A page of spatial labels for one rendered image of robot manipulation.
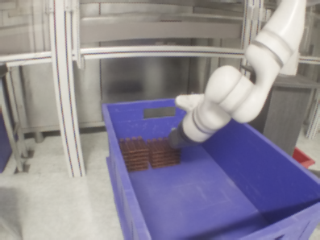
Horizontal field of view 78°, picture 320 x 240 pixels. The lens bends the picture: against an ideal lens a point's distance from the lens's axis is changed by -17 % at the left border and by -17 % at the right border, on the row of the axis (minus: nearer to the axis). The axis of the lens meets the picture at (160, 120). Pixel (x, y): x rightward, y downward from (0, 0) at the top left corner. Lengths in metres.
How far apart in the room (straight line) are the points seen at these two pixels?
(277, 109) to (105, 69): 0.86
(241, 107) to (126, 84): 0.98
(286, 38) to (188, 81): 1.05
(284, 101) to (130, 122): 0.55
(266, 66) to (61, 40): 0.73
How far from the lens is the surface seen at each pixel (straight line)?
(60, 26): 0.92
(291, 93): 0.87
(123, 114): 0.80
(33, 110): 1.37
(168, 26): 1.04
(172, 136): 0.61
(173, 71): 1.35
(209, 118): 0.45
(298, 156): 1.36
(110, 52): 0.92
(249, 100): 0.39
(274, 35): 0.40
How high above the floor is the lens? 0.71
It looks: 25 degrees down
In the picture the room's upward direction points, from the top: 2 degrees clockwise
